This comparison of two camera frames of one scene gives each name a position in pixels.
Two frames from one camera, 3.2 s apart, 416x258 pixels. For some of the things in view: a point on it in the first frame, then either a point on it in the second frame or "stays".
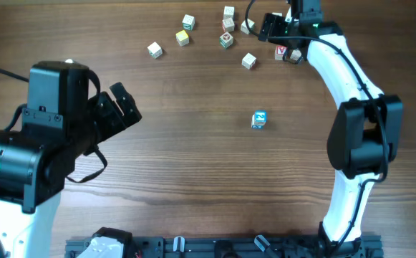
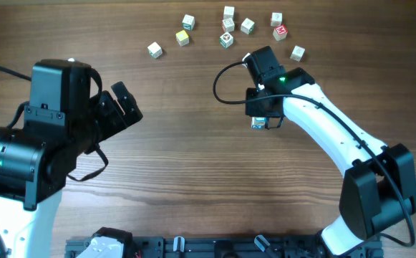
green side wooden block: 188,22 stays
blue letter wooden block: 258,119 stays
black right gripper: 276,24 -> 253,111
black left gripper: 115,120 stays
